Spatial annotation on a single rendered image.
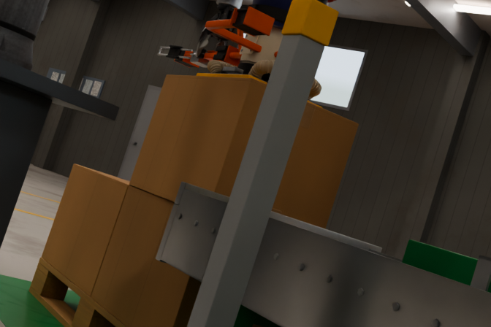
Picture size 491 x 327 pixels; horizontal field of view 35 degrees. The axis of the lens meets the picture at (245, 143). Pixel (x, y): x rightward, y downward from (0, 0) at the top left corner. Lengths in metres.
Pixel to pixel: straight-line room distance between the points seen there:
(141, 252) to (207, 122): 0.47
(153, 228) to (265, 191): 1.06
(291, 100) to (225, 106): 0.83
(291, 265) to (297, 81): 0.37
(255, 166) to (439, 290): 0.39
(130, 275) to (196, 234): 0.65
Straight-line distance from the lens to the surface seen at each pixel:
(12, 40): 2.15
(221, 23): 2.27
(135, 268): 2.47
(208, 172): 2.20
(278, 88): 1.42
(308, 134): 2.28
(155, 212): 2.45
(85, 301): 2.75
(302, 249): 1.53
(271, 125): 1.40
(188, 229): 1.92
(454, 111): 11.31
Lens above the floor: 0.61
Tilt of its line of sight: 4 degrees up
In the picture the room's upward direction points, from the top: 18 degrees clockwise
